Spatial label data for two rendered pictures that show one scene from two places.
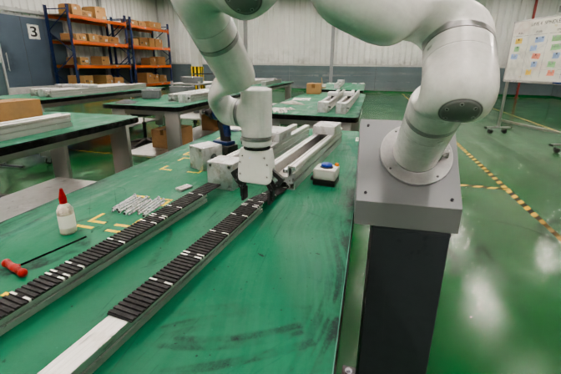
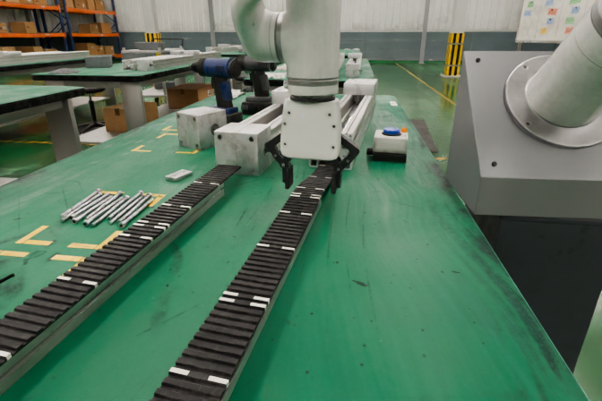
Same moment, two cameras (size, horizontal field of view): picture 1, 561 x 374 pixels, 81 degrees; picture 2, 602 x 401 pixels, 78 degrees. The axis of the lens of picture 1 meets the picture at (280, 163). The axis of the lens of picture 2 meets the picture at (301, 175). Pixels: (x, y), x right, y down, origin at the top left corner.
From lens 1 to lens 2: 0.35 m
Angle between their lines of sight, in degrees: 8
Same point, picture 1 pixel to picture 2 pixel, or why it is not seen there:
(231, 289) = (342, 367)
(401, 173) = (546, 130)
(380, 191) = (517, 161)
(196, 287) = (269, 371)
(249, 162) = (302, 123)
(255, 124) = (317, 54)
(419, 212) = (581, 190)
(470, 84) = not seen: outside the picture
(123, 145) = (65, 128)
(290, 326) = not seen: outside the picture
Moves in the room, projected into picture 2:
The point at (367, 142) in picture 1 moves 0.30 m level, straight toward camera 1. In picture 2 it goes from (481, 85) to (566, 121)
